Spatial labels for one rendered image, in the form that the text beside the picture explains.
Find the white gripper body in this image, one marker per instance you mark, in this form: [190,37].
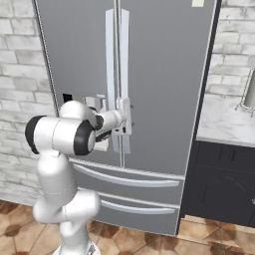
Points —
[126,111]

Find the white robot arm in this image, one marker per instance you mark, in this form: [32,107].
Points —
[59,132]

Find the plain grey fridge door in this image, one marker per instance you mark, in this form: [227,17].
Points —
[166,83]

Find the grey fridge door with dispenser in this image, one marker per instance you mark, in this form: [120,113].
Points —
[76,50]

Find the grey fridge drawer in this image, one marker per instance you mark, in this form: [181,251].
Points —
[146,220]
[149,191]

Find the grey fridge body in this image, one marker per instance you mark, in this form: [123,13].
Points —
[205,83]

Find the pale fridge note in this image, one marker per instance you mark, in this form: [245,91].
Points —
[198,2]

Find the black base cabinet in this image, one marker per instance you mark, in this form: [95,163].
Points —
[222,186]

